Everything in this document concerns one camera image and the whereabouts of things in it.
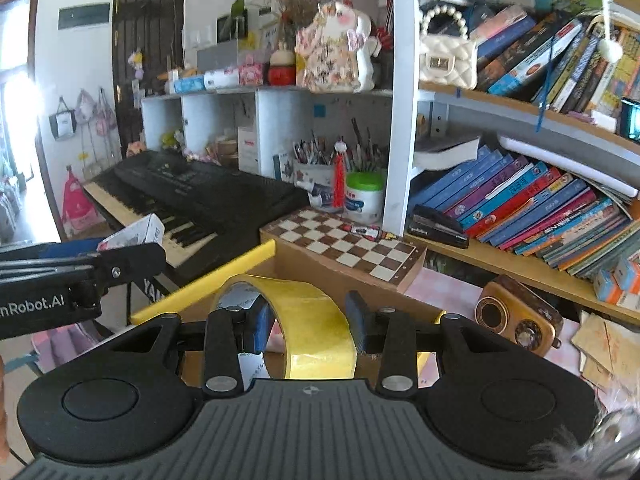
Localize white pompom cord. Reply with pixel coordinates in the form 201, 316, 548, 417
580, 0, 624, 60

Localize pile of stacked books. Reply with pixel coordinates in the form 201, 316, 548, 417
420, 0, 640, 136

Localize small picture frame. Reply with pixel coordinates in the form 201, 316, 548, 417
216, 10, 249, 44

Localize blue tissue pack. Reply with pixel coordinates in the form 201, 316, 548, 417
167, 76, 206, 95

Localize white tissue pack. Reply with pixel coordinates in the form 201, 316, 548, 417
204, 67, 241, 92

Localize black door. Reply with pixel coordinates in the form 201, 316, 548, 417
111, 0, 187, 161

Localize black stapler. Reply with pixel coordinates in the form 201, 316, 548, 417
410, 205, 471, 250

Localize bunch of pens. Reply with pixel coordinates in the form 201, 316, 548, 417
292, 132, 337, 167

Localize hanging tote bags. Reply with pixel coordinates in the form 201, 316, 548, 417
47, 87, 119, 142

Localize orange white small boxes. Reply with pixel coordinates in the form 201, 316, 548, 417
594, 257, 640, 309

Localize pink backpack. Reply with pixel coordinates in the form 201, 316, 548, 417
61, 165, 99, 237

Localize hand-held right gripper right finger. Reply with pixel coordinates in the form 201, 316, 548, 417
345, 290, 483, 397

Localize small white carton box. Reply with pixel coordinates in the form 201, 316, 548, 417
97, 213, 166, 253

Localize wooden chessboard box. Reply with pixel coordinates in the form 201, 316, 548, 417
259, 207, 428, 293

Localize white shelf unit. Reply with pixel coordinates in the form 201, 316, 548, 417
140, 0, 436, 241

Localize brown wooden retro radio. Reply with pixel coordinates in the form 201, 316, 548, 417
475, 275, 564, 358

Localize bunch of paint brushes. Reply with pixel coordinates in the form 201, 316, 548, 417
349, 119, 390, 175

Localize small pink box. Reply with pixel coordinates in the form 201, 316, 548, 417
239, 62, 265, 86

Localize white jar with green lid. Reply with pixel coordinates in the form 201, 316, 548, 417
346, 171, 387, 226

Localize yellow adhesive tape roll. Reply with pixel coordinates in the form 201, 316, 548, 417
212, 275, 358, 381

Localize blue white tube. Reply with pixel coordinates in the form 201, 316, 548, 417
307, 185, 347, 209

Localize red round doll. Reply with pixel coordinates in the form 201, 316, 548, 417
269, 42, 297, 87

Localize dark wall panel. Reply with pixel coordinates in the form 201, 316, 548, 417
57, 2, 111, 31

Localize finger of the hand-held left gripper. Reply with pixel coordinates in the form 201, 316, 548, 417
0, 242, 167, 293

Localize pink checked tablecloth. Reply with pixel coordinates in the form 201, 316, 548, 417
400, 265, 586, 361

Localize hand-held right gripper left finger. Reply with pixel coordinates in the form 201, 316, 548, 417
125, 297, 275, 397

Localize row of colourful leaning books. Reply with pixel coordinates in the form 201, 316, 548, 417
407, 145, 640, 281

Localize brown paper envelopes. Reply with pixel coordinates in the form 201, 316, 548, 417
570, 310, 640, 392

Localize wooden bookshelf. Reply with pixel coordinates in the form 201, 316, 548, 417
402, 0, 640, 327

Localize black electronic keyboard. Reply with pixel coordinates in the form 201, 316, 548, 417
82, 150, 311, 281

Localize floral print cat figure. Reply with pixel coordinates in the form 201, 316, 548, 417
295, 2, 377, 94

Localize cardboard box with yellow flaps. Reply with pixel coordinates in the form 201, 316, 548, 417
130, 239, 448, 391

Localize white box with red label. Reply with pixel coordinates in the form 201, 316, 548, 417
237, 125, 260, 176

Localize grey fluffy fur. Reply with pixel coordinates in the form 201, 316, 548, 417
529, 375, 640, 480

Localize patterned white pen holder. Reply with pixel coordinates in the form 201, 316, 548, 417
294, 160, 336, 197

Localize red hanging tassel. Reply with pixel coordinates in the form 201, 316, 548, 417
334, 137, 348, 209

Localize white quilted pearl handbag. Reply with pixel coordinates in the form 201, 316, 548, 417
419, 4, 479, 91

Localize small red white packet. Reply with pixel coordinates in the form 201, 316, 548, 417
342, 222, 397, 242

